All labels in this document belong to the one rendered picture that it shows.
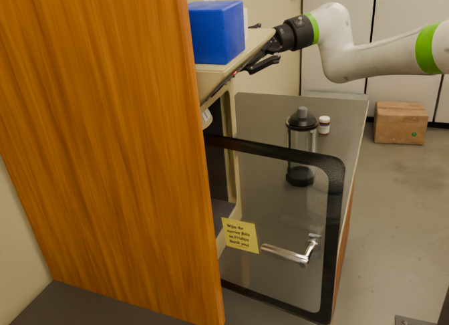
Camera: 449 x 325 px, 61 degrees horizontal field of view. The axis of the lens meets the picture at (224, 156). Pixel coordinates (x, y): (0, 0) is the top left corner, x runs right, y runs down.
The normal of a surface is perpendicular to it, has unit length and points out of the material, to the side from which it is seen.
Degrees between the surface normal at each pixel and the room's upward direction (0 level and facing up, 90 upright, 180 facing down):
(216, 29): 90
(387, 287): 0
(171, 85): 90
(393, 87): 90
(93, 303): 0
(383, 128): 92
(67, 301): 0
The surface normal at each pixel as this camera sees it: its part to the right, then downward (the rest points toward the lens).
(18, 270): 0.92, 0.12
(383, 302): -0.08, -0.87
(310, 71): -0.37, 0.48
